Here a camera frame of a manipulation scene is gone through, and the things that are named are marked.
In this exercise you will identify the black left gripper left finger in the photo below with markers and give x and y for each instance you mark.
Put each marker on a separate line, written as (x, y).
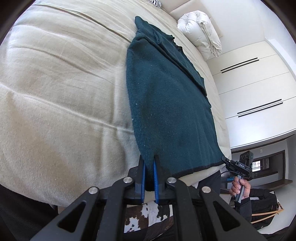
(138, 175)

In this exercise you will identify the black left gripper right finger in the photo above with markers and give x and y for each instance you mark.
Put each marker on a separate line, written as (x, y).
(164, 184)

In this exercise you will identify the dark teal knit sweater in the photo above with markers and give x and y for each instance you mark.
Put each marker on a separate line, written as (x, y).
(171, 113)

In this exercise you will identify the black sleeved right forearm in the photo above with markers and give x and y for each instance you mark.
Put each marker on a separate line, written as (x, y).
(244, 209)

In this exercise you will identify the person's right hand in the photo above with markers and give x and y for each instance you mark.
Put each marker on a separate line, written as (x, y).
(237, 185)

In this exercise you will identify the cowhide pattern rug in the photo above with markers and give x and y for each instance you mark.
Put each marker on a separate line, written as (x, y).
(146, 215)

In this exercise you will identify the black backpack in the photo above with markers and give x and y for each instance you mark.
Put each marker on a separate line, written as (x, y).
(264, 206)

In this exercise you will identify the beige bed cover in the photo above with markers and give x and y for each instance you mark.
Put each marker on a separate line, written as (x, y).
(65, 116)

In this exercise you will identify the white folded duvet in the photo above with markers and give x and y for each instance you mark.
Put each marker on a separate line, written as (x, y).
(197, 27)

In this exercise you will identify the zebra print pillow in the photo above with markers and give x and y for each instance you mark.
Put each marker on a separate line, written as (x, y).
(156, 3)

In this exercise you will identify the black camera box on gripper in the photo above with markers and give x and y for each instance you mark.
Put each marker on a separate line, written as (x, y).
(246, 158)

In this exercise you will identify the white wardrobe with black handles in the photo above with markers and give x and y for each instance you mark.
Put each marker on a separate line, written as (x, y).
(257, 92)

